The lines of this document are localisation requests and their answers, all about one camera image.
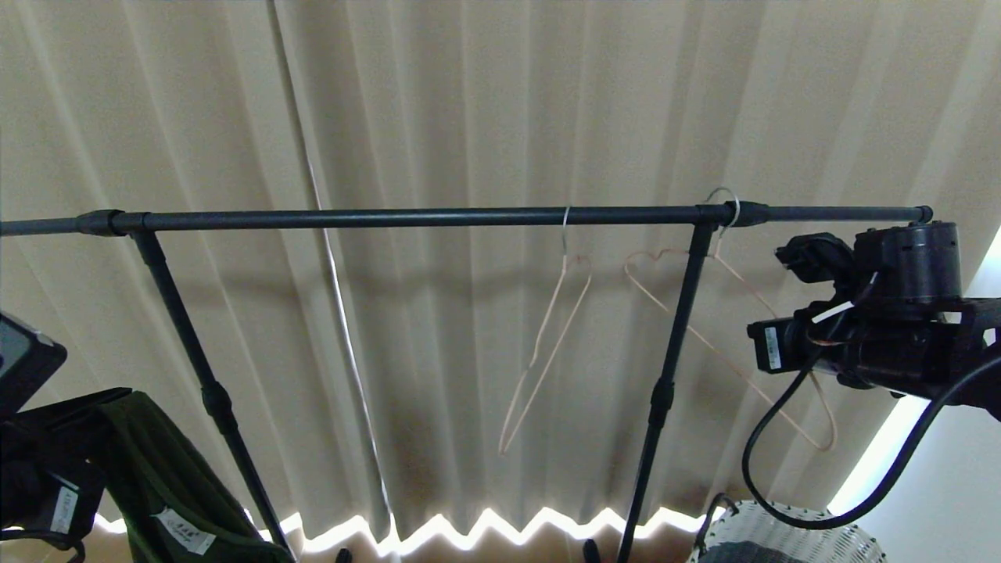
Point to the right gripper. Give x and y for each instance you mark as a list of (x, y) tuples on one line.
[(876, 352)]

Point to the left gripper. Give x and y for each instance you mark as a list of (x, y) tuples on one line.
[(39, 477)]

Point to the green long-sleeved shirt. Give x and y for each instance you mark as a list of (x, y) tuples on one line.
[(180, 485)]

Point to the pink clothes hanger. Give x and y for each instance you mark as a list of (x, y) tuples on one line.
[(727, 356), (547, 352)]

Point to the white laundry basket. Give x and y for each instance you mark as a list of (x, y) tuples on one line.
[(821, 539)]

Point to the black clothes rack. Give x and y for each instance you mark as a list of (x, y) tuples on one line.
[(391, 217)]

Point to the beige curtain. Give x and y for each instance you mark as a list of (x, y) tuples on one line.
[(469, 102)]

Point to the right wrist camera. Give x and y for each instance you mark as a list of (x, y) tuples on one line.
[(813, 258)]

